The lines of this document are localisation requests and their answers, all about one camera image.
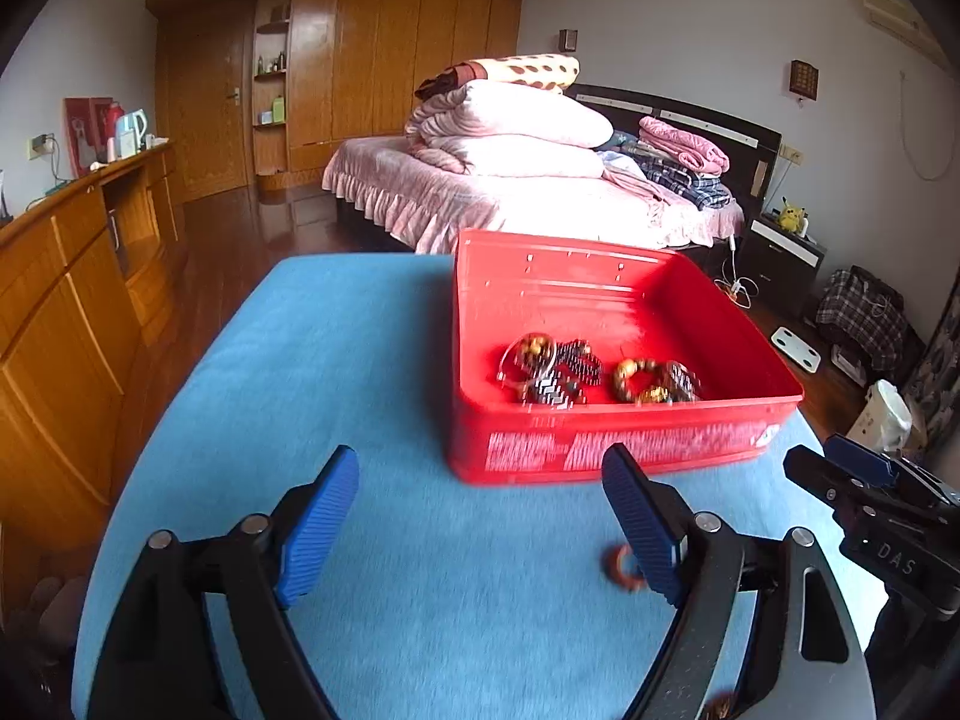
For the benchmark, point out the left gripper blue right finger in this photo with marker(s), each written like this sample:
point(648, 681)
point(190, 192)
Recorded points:
point(656, 523)

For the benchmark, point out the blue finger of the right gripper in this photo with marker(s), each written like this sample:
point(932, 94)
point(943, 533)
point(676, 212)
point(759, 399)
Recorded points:
point(869, 467)
point(819, 477)

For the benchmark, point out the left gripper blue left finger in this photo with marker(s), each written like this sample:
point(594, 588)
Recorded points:
point(307, 522)

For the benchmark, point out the thin silver bangle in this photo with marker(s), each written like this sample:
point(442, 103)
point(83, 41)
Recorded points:
point(526, 363)

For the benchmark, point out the white plastic appliance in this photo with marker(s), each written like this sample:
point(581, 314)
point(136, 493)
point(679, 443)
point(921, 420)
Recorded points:
point(885, 422)

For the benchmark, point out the white bathroom scale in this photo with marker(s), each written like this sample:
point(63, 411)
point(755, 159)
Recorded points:
point(797, 349)

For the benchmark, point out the blue table cloth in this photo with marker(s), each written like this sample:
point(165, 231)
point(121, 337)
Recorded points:
point(440, 600)

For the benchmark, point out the plaid fabric bag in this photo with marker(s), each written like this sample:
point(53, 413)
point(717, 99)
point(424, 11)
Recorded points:
point(866, 311)

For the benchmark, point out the black bedside table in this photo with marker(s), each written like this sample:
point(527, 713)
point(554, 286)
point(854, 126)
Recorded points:
point(783, 265)

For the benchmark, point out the red metal tin box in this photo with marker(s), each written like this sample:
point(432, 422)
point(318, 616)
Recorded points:
point(650, 354)

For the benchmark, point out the yellow pikachu plush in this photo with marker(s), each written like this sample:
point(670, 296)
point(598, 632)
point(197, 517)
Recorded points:
point(793, 219)

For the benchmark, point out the folded plaid clothes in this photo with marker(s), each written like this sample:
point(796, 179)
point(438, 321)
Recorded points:
point(628, 154)

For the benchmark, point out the wooden sideboard cabinet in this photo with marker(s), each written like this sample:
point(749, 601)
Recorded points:
point(89, 277)

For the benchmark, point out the bed with pink cover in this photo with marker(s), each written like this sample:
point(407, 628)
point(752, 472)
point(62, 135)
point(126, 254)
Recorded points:
point(425, 209)

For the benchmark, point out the folded pink blanket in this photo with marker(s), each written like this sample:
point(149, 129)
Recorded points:
point(691, 151)

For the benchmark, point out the stacked pink white quilts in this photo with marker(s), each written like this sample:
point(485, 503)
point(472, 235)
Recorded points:
point(492, 129)

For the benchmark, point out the white electric kettle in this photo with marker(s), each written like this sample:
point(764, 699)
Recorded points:
point(130, 134)

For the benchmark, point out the wooden wardrobe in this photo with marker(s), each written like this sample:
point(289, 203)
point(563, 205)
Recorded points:
point(265, 90)

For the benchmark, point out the spotted cream pillow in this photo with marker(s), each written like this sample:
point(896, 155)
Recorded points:
point(550, 72)

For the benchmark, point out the wall air conditioner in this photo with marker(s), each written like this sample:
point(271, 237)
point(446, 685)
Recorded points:
point(901, 21)

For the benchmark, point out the red picture frame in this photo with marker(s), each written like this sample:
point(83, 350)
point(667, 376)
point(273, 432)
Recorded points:
point(89, 124)

